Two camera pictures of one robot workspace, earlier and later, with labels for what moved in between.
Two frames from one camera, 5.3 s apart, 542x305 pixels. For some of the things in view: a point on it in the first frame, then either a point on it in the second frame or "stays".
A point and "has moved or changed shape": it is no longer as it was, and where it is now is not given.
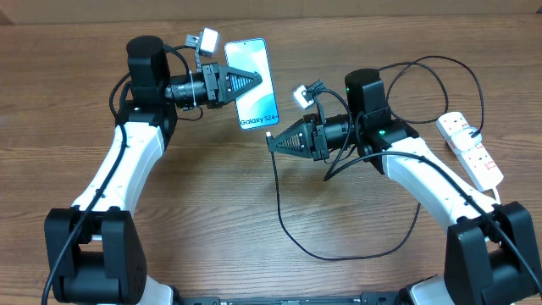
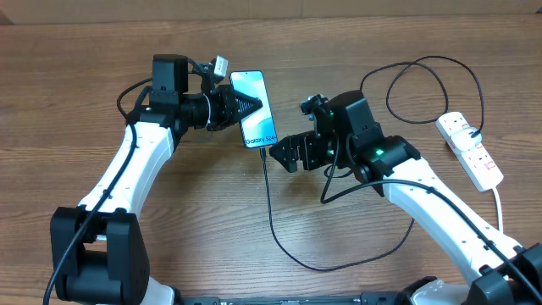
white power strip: (476, 161) stays
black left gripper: (218, 84) -> (228, 99)
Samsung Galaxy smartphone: (257, 108) has moved or changed shape
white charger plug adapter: (463, 141) stays
